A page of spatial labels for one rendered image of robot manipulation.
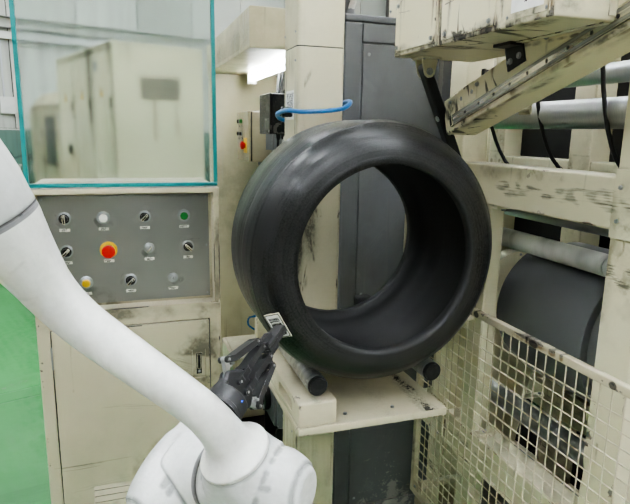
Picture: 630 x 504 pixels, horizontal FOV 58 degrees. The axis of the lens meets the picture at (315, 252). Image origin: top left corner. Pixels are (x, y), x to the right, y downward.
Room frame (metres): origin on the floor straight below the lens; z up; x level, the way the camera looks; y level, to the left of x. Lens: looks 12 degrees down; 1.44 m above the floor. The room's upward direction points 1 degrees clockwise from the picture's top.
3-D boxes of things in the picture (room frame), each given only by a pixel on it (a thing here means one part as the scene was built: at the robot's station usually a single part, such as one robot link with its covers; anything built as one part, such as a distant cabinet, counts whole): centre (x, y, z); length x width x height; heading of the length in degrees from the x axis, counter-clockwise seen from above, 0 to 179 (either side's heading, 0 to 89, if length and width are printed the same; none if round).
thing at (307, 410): (1.32, 0.04, 0.84); 0.36 x 0.09 x 0.06; 19
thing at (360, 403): (1.37, -0.09, 0.80); 0.37 x 0.36 x 0.02; 109
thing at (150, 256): (1.89, 0.63, 0.63); 0.56 x 0.41 x 1.27; 109
